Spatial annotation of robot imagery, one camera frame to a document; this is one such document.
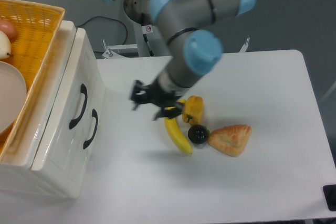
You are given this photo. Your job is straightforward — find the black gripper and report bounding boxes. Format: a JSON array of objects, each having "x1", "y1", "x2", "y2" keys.
[{"x1": 130, "y1": 77, "x2": 184, "y2": 121}]

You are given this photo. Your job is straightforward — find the white drawer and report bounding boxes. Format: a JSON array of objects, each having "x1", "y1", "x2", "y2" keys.
[
  {"x1": 31, "y1": 90, "x2": 106, "y2": 200},
  {"x1": 31, "y1": 28, "x2": 105, "y2": 177}
]

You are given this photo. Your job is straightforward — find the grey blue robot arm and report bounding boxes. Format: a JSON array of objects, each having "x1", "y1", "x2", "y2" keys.
[{"x1": 105, "y1": 0, "x2": 256, "y2": 119}]

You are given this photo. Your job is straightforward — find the white drawer cabinet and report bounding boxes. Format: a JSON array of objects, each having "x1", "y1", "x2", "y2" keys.
[{"x1": 1, "y1": 21, "x2": 105, "y2": 198}]

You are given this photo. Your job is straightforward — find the yellow banana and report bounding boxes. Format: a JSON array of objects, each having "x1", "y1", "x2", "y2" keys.
[{"x1": 164, "y1": 99, "x2": 193, "y2": 156}]

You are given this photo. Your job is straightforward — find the yellow bell pepper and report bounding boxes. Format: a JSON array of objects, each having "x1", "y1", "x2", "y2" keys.
[{"x1": 182, "y1": 95, "x2": 204, "y2": 125}]

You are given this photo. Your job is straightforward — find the dark round eggplant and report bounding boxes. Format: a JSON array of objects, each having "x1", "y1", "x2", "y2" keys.
[{"x1": 187, "y1": 124, "x2": 210, "y2": 145}]

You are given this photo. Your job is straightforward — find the golden pastry turnover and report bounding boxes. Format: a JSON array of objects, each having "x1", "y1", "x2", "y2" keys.
[{"x1": 207, "y1": 124, "x2": 252, "y2": 157}]

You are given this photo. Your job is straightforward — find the orange woven basket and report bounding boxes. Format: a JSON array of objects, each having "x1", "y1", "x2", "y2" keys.
[{"x1": 1, "y1": 0, "x2": 65, "y2": 158}]

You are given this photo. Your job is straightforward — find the pink plate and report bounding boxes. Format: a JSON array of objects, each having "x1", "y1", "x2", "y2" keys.
[{"x1": 1, "y1": 61, "x2": 27, "y2": 133}]

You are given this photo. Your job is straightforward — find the white pear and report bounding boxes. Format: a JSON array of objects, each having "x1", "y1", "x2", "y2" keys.
[{"x1": 0, "y1": 31, "x2": 12, "y2": 60}]

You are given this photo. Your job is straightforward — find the red apple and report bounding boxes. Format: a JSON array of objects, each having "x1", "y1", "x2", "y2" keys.
[{"x1": 0, "y1": 20, "x2": 18, "y2": 41}]

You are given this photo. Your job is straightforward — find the black object at edge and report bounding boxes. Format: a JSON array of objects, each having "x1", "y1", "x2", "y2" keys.
[{"x1": 322, "y1": 185, "x2": 336, "y2": 211}]

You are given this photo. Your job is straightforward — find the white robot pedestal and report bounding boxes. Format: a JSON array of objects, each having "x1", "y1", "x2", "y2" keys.
[{"x1": 101, "y1": 0, "x2": 174, "y2": 59}]

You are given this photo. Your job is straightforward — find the black cable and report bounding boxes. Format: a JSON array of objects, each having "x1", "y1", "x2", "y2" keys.
[{"x1": 76, "y1": 16, "x2": 129, "y2": 45}]

